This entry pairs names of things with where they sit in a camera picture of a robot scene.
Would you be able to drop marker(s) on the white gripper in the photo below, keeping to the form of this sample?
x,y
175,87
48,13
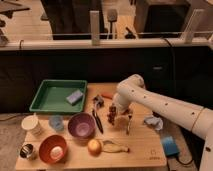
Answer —
x,y
121,103

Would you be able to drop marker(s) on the dark red grape bunch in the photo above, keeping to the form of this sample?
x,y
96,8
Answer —
x,y
112,114

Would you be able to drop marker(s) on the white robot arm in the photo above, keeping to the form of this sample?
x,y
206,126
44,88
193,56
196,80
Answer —
x,y
194,118

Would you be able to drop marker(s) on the purple bowl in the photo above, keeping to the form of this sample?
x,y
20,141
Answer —
x,y
81,125

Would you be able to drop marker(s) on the white object in red bowl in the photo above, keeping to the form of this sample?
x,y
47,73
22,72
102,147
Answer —
x,y
56,152

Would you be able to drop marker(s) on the red bowl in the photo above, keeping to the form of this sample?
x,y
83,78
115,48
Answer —
x,y
48,144

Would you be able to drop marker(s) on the orange carrot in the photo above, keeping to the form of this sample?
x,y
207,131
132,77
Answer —
x,y
107,96

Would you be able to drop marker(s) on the metal spoon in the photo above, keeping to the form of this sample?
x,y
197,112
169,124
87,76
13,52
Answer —
x,y
129,124

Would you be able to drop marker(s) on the wooden board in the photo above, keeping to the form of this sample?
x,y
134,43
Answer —
x,y
146,150

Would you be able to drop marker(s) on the blue sponge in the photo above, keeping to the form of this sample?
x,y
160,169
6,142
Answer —
x,y
74,97

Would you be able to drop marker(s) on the orange apple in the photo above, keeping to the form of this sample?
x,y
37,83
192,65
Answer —
x,y
94,147

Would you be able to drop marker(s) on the green plastic tray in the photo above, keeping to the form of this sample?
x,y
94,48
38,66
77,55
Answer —
x,y
51,97

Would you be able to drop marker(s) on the clear blue glass cup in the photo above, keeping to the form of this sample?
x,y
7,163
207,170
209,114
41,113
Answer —
x,y
56,122

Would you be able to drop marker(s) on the white paper cup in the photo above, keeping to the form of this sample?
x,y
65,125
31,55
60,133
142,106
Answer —
x,y
31,124

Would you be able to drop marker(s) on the small metal cup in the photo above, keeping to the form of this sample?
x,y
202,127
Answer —
x,y
28,151

